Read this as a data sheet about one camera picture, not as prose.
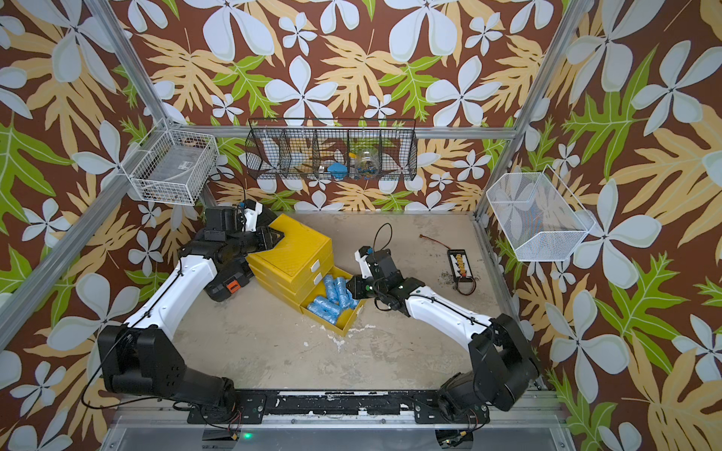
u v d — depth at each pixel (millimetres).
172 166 855
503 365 425
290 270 770
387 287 651
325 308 902
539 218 831
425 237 1119
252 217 737
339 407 751
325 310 891
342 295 920
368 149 955
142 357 416
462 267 1014
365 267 755
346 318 906
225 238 639
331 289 934
